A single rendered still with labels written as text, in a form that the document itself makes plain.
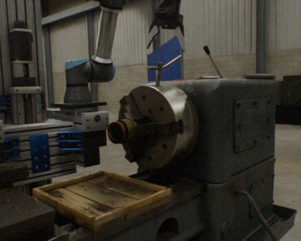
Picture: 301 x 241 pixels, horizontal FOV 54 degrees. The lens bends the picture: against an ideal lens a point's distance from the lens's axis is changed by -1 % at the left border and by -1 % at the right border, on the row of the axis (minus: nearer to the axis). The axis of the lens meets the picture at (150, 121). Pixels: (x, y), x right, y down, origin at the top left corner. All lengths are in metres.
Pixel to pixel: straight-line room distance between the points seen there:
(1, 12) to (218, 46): 11.10
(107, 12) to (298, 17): 10.13
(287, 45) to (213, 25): 3.05
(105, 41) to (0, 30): 0.51
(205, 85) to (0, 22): 1.06
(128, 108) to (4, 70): 0.78
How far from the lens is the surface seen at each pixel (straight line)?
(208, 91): 1.10
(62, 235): 0.69
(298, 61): 11.15
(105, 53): 1.61
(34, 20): 1.75
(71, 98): 1.58
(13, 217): 0.70
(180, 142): 1.02
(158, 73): 1.09
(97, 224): 0.80
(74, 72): 1.58
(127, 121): 1.01
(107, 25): 1.58
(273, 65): 11.39
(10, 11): 1.71
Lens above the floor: 1.23
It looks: 6 degrees down
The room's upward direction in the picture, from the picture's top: 2 degrees counter-clockwise
